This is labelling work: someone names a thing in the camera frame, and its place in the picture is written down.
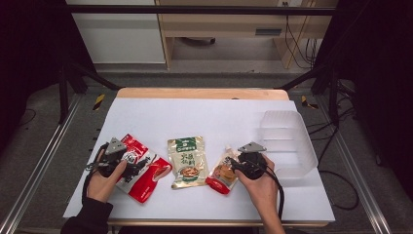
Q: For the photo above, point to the orange and red spout pouch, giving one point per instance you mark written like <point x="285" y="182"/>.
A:
<point x="222" y="177"/>

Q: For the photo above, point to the clear plastic container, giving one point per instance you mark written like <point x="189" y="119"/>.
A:
<point x="287" y="143"/>

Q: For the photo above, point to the white paper sheet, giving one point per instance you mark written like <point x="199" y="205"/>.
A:
<point x="201" y="123"/>

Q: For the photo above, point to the white cabinet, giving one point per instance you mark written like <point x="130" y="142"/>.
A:
<point x="120" y="35"/>

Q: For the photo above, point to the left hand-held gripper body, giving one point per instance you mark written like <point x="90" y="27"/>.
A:
<point x="112" y="156"/>

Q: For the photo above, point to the black frame bar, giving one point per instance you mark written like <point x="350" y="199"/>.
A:
<point x="201" y="9"/>

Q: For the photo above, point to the red and white sauce packet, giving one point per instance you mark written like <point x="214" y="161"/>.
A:
<point x="146" y="182"/>

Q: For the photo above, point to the person's left hand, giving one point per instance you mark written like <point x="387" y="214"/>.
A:
<point x="103" y="187"/>

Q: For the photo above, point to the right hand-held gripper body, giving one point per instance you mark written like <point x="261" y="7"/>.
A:
<point x="252" y="161"/>

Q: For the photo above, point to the light wooden desk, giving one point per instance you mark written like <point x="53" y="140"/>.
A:
<point x="233" y="26"/>

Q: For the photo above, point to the yellow and black tape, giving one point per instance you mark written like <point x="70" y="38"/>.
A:
<point x="99" y="101"/>
<point x="307" y="103"/>

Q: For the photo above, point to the green and gold sauce pouch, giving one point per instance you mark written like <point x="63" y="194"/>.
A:
<point x="188" y="162"/>

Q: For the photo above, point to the person's right hand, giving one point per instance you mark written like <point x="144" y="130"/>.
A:
<point x="263" y="191"/>

